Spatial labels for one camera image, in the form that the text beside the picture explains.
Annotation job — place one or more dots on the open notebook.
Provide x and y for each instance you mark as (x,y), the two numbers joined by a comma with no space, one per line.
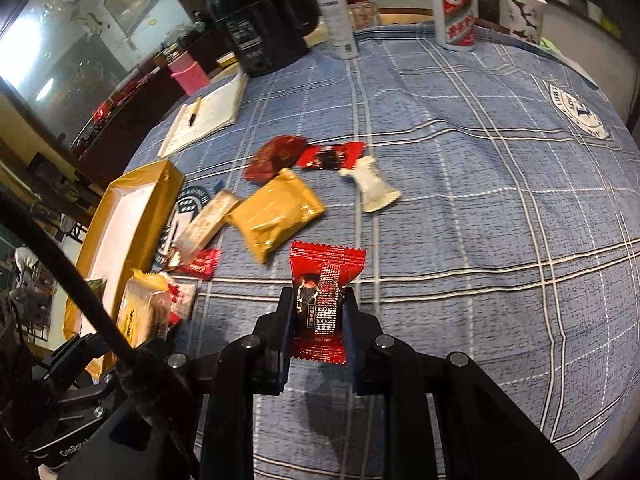
(210,115)

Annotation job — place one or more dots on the pale yellow biscuit packet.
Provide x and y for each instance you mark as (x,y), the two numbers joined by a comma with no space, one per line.
(145,310)

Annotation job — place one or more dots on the white candy packet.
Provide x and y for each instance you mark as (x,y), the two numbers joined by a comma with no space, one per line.
(372,185)

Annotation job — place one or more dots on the small red snack packet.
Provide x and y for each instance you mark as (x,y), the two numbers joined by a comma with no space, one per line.
(202,262)

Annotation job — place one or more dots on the small green object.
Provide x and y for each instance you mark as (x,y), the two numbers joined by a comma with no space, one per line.
(550,44)

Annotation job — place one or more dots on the dark red snack packet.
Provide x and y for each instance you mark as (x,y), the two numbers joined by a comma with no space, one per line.
(275,157)

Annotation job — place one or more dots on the white bottle with red label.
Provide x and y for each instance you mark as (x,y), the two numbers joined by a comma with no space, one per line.
(454,10)

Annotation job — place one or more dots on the white paper cup red print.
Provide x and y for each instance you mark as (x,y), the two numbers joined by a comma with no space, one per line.
(522,15)

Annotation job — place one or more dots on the glass cabinet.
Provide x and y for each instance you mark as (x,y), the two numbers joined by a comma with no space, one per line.
(75,35)

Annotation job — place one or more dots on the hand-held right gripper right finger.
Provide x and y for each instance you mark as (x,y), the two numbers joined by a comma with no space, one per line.
(356,362)

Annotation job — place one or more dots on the beige snack packet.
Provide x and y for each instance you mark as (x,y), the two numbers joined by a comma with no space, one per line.
(207,222)

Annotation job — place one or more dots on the yellow cardboard box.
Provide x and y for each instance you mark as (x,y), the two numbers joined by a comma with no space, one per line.
(125,220)

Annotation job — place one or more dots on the black electric kettle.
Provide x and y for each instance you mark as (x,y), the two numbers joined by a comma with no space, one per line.
(260,15)

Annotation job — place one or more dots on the red black bow-shaped candy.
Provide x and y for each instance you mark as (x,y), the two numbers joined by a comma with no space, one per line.
(330,156)

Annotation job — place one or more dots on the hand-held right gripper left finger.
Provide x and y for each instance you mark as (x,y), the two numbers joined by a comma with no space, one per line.
(286,340)

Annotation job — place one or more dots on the white spray bottle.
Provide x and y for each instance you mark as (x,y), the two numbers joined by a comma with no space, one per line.
(337,15)

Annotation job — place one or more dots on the pink cup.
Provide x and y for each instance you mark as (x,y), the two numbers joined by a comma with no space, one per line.
(189,72)

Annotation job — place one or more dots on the blue plaid tablecloth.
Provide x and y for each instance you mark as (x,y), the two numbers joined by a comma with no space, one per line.
(475,260)

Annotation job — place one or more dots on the red and white snack packet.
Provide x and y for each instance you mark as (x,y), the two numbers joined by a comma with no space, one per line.
(182,300)

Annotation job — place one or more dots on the red candy packet silver stripe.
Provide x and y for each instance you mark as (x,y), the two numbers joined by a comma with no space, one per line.
(325,280)

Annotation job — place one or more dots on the clear glass jar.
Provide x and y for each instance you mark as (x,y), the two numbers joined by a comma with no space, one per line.
(364,16)

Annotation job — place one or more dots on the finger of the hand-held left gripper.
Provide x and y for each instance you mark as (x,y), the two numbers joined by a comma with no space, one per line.
(70,355)

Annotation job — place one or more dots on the mustard yellow snack packet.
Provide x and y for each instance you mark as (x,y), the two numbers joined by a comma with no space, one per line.
(275,212)

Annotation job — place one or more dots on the black and yellow pen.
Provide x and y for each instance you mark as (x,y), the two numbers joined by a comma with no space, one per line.
(195,110)

